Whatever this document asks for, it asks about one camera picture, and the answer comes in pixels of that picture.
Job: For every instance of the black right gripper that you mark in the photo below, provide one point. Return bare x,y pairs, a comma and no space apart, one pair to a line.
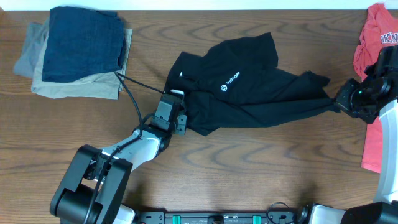
342,101

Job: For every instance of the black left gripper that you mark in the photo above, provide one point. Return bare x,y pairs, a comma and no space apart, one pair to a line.
182,129

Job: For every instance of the black t-shirt with logo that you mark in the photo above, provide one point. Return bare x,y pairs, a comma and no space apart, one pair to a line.
238,84

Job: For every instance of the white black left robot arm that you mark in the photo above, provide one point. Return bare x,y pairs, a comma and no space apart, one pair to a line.
93,186

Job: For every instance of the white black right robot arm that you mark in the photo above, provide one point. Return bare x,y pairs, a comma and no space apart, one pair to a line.
375,98

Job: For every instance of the folded beige garment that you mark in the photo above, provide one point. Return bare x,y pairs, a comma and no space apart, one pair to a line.
100,85

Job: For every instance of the folded navy blue garment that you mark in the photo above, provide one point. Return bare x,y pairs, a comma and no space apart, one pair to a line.
82,42

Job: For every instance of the folded grey garment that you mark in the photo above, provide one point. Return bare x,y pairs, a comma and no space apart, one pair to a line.
34,40

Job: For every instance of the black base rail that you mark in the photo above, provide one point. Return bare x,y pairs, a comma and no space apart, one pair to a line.
215,218

